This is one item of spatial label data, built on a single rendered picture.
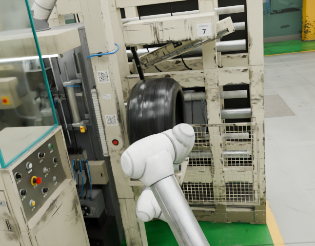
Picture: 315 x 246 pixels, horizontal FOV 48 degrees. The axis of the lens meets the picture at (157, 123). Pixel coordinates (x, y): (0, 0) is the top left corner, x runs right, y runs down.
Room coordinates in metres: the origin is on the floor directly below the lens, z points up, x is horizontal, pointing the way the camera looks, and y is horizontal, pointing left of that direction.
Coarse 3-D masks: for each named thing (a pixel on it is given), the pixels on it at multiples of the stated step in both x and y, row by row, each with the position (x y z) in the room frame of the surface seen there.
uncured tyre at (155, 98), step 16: (144, 80) 2.19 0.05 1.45; (160, 80) 2.14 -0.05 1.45; (144, 96) 2.02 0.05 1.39; (160, 96) 1.99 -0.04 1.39; (176, 96) 2.06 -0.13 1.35; (128, 112) 2.00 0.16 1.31; (144, 112) 1.95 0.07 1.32; (160, 112) 1.92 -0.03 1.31; (176, 112) 2.40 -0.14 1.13; (128, 128) 1.97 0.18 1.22; (144, 128) 1.91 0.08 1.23; (160, 128) 1.89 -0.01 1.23
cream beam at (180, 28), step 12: (216, 12) 2.44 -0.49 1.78; (132, 24) 2.38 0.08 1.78; (144, 24) 2.36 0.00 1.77; (156, 24) 2.34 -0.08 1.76; (168, 24) 2.32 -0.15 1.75; (180, 24) 2.30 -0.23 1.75; (192, 24) 2.28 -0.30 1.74; (216, 24) 2.35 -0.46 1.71; (132, 36) 2.38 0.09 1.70; (144, 36) 2.36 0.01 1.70; (156, 36) 2.34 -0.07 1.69; (168, 36) 2.32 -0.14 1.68; (180, 36) 2.30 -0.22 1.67; (192, 36) 2.28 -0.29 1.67; (204, 36) 2.26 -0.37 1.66; (216, 36) 2.31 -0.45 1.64
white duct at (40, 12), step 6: (36, 0) 2.58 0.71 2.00; (42, 0) 2.55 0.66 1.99; (48, 0) 2.56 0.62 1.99; (54, 0) 2.59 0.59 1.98; (36, 6) 2.57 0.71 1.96; (42, 6) 2.56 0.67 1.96; (48, 6) 2.58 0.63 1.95; (36, 12) 2.57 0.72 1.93; (42, 12) 2.57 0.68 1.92; (48, 12) 2.60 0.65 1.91; (36, 18) 2.58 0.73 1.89; (42, 18) 2.59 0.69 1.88
